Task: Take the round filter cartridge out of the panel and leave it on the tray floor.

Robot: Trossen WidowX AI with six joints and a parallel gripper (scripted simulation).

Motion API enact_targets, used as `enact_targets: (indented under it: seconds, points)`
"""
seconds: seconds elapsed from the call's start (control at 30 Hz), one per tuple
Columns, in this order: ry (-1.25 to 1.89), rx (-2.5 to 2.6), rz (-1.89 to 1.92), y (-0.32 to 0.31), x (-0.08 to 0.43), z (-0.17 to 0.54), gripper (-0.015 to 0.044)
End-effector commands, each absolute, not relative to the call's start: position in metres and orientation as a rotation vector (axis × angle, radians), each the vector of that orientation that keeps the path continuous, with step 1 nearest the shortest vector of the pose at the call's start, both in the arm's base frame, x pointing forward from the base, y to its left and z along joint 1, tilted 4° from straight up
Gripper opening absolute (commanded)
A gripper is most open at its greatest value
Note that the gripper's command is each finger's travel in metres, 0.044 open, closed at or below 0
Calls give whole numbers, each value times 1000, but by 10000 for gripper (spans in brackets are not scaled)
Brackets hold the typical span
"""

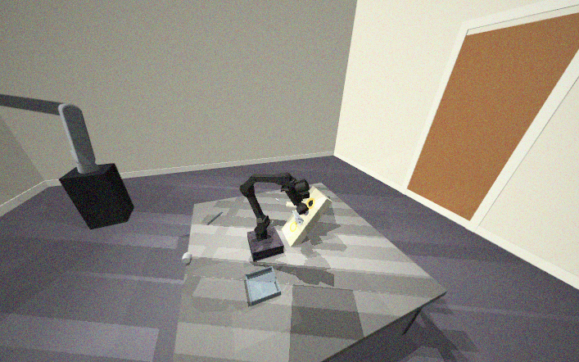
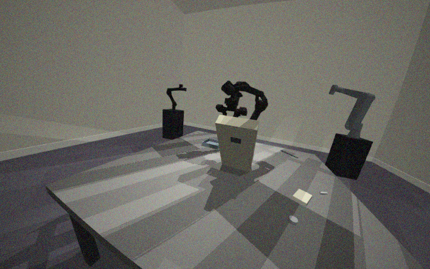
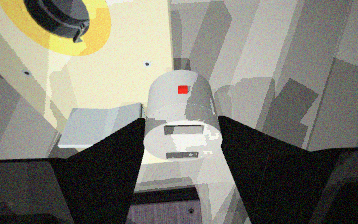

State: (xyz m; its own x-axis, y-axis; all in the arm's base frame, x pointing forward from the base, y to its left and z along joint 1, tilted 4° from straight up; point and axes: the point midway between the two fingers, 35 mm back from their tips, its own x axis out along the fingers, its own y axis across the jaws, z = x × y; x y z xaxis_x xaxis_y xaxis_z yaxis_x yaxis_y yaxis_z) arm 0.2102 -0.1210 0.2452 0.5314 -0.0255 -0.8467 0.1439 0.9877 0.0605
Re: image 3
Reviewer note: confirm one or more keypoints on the cream service panel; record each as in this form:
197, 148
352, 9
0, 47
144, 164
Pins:
100, 54

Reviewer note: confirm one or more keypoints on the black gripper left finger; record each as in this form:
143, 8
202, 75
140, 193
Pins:
94, 186

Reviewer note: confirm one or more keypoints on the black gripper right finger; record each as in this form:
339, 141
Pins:
280, 183

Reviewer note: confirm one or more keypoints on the grey cylinder with two slots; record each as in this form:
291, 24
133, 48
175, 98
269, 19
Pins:
181, 119

